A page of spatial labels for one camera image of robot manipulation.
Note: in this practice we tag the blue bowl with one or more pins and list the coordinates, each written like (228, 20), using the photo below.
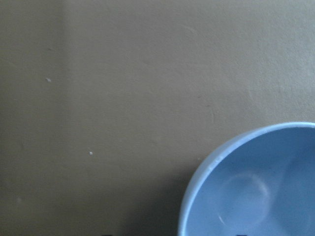
(260, 183)

